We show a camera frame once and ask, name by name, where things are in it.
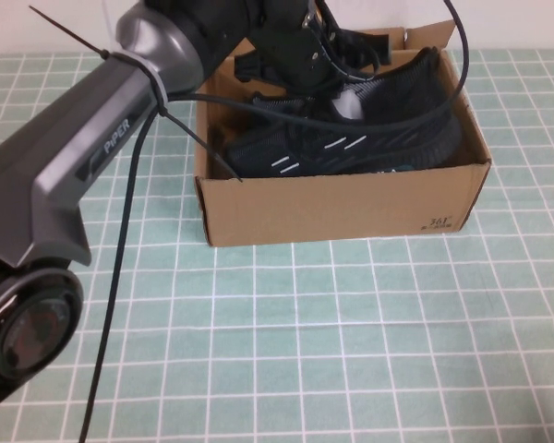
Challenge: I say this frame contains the white paper shoe stuffing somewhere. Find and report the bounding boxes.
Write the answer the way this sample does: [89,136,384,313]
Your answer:
[331,89,365,120]

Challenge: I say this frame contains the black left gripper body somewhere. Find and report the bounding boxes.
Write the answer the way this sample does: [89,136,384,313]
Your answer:
[248,0,341,91]

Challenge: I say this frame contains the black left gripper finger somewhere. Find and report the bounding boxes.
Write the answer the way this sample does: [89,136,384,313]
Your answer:
[331,27,393,70]
[234,49,283,85]

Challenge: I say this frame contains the green white checkered tablecloth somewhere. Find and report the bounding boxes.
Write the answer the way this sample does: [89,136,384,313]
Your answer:
[0,48,554,443]

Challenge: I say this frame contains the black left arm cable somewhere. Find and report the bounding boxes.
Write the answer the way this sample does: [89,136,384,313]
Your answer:
[76,0,467,443]

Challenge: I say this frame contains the brown cardboard shoe box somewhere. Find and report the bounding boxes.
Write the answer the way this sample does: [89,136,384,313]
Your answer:
[193,20,493,249]

